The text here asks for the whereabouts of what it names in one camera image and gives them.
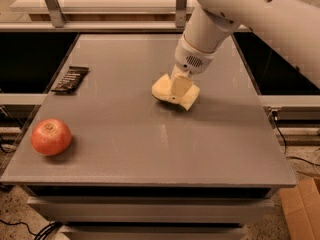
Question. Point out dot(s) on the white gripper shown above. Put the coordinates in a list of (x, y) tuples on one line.
[(192, 59)]

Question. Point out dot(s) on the red apple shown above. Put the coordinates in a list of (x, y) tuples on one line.
[(51, 137)]

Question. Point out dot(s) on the metal frame rail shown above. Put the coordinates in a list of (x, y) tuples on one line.
[(95, 15)]

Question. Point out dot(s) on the yellow wavy sponge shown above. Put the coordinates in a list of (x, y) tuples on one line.
[(161, 88)]

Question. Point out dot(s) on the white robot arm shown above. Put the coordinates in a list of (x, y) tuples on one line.
[(290, 27)]

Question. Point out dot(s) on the black cables floor left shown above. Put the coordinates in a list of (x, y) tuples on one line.
[(43, 234)]

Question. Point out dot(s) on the dark snack bar wrapper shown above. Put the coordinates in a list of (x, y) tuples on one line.
[(71, 80)]

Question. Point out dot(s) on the cardboard box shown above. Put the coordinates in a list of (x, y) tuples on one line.
[(301, 207)]

